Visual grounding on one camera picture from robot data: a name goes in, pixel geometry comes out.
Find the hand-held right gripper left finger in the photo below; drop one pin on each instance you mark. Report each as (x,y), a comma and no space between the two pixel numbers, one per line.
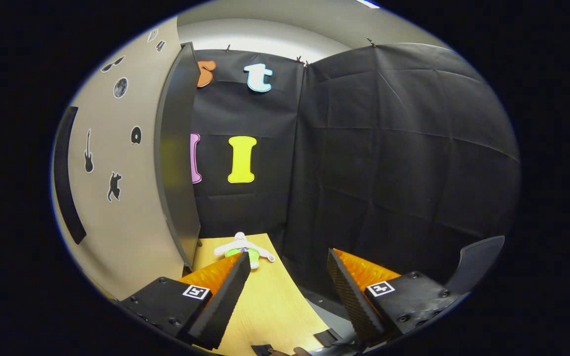
(220,306)

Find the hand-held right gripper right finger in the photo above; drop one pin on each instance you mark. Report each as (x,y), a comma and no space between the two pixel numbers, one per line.
(352,301)

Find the beige cabinet door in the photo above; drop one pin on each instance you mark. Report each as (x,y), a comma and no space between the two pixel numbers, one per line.
(117,237)

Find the dark grey cabinet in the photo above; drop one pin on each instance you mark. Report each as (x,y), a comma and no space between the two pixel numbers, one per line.
(176,158)

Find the pink starfish plush toy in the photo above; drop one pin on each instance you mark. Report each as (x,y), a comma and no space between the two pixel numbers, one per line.
(243,249)

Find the black backdrop cloth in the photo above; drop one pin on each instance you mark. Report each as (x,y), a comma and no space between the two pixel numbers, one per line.
(389,173)

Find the long ceiling light strip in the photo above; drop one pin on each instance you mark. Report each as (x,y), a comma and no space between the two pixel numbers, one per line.
(367,3)

